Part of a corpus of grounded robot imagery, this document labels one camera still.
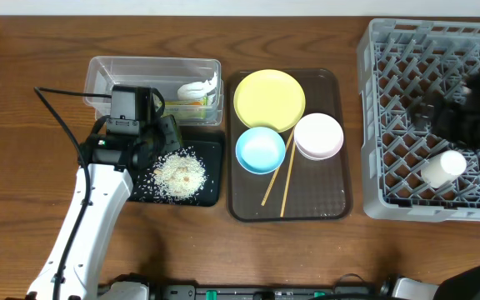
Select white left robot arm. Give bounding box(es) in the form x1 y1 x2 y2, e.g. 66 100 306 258
26 117 150 300

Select yellow plate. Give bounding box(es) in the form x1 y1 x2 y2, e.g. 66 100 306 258
233 69 306 133

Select right wooden chopstick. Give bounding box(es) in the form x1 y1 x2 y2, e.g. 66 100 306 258
280 141 296 218

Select brown serving tray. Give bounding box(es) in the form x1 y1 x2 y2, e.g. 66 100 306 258
227 71 353 223

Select pandan cake wrapper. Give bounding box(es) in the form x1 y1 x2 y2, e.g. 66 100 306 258
164 97 213 121

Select left wooden chopstick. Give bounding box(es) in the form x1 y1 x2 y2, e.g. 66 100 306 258
261 128 295 206

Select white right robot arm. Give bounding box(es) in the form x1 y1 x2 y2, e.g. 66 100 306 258
379 72 480 299

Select clear plastic bin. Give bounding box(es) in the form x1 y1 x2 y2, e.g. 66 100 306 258
84 56 223 126

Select blue bowl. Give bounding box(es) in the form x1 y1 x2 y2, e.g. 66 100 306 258
235 127 286 175

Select white green cup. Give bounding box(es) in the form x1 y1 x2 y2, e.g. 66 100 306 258
421 150 467 188

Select grey dishwasher rack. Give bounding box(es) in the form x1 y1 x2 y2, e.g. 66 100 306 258
357 18 480 223

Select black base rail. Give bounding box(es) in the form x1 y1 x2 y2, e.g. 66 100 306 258
97 274 395 300

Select pink bowl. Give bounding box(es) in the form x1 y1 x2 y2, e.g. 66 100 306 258
294 112 344 161

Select white tissue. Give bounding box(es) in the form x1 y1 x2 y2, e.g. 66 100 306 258
177 72 218 101

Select rice leftovers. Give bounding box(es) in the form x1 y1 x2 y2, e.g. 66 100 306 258
133 147 208 202

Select black tray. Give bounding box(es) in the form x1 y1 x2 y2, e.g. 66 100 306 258
128 131 224 207

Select wooden chopstick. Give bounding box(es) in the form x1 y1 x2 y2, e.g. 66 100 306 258
261 128 295 206
280 141 296 218

